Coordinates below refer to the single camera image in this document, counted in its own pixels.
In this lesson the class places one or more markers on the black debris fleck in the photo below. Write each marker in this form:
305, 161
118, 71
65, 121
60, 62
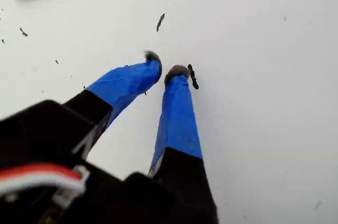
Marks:
160, 22
193, 77

